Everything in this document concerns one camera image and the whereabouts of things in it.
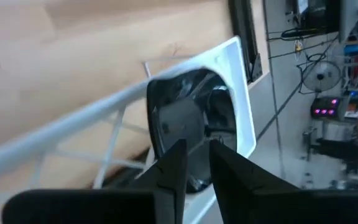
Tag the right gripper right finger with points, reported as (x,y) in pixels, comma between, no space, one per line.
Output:
(232,177)

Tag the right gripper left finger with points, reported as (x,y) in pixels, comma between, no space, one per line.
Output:
(169,174)

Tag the black screen on stand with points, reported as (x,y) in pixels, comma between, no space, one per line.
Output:
(317,14)

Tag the black aluminium table frame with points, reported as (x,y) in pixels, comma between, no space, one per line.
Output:
(244,31)

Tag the grey floor fan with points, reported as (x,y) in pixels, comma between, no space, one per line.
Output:
(321,76)

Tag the black device with pink lights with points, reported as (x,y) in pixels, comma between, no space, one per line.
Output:
(325,107)

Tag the wide black shallow plate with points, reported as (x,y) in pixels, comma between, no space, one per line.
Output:
(179,121)

